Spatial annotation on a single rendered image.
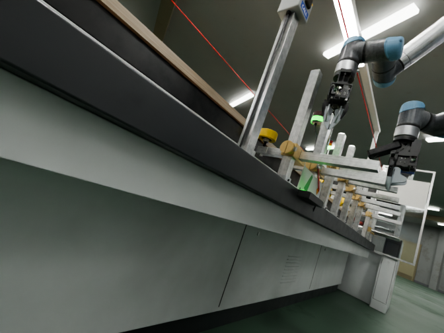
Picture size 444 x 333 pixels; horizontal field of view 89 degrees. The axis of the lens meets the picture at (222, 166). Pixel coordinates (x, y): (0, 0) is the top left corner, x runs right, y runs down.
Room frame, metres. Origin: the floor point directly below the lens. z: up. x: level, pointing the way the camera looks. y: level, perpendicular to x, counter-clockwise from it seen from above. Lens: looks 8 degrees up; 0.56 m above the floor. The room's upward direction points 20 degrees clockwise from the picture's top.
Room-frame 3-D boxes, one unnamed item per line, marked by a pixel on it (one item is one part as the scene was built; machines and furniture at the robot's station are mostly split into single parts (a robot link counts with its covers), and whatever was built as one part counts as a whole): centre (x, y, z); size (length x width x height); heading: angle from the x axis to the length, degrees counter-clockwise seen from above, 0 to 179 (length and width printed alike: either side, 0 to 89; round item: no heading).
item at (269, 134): (0.93, -0.14, 0.85); 0.08 x 0.08 x 0.11
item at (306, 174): (0.94, -0.39, 0.75); 0.26 x 0.01 x 0.10; 137
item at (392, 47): (0.72, -0.40, 1.25); 0.11 x 0.11 x 0.08; 49
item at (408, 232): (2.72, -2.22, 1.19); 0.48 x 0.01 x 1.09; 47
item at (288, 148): (0.81, -0.23, 0.82); 0.14 x 0.06 x 0.05; 137
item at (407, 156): (0.81, -0.63, 0.96); 0.09 x 0.08 x 0.12; 47
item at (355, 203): (1.72, -1.07, 0.92); 0.04 x 0.04 x 0.48; 47
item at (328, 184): (1.16, -0.56, 0.89); 0.04 x 0.04 x 0.48; 47
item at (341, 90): (0.76, -0.31, 1.09); 0.09 x 0.08 x 0.12; 157
